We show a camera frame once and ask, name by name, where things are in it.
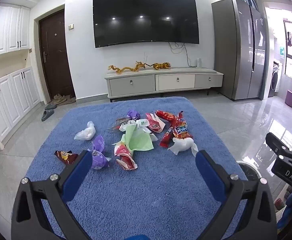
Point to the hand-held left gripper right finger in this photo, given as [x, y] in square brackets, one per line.
[208, 177]

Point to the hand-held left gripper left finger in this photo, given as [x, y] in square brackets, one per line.
[78, 175]

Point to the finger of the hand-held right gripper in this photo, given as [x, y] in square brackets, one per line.
[276, 145]

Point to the white round trash bin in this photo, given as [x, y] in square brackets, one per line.
[248, 172]

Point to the clear plastic bag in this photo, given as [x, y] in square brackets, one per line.
[87, 133]

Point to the red and white wrapper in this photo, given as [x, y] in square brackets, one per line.
[124, 158]

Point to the red chip bag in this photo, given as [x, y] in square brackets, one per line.
[176, 130]

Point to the small purple wrapper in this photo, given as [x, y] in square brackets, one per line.
[133, 115]

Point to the dark red wrapper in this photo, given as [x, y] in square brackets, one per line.
[67, 157]

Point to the large purple wrapper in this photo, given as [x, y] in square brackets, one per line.
[99, 158]

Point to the purple stool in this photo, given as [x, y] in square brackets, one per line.
[290, 98]

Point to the white tissue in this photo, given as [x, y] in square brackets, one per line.
[183, 146]

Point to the washing machine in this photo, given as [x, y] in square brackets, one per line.
[276, 80]

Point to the blue fluffy blanket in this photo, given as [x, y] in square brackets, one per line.
[136, 205]

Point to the brown wrapper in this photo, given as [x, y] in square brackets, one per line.
[119, 123]

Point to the grey slipper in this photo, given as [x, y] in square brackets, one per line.
[47, 115]
[51, 106]

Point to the green paper sheet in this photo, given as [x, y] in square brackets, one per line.
[137, 140]

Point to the pink wrapper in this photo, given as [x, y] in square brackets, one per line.
[154, 125]

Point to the beige shoes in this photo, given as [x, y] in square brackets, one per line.
[62, 99]

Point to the white crumpled wrapper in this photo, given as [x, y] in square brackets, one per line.
[138, 123]

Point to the white lower cabinet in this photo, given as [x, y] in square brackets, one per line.
[10, 105]

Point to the white cabinet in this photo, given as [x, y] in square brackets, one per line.
[8, 30]
[10, 105]

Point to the grey refrigerator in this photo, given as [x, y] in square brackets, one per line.
[238, 50]

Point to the grey television stand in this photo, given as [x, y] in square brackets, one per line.
[136, 85]

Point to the dark brown door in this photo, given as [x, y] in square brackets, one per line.
[55, 62]

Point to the golden dragon figure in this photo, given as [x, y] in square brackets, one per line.
[126, 68]

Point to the golden tiger figure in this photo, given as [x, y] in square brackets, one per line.
[161, 66]

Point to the white upper cabinet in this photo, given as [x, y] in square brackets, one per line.
[8, 30]

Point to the green wall sign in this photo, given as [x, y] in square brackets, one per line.
[282, 51]

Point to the wall light switch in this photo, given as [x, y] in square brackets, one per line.
[70, 26]

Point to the black wall television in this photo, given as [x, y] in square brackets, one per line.
[146, 17]

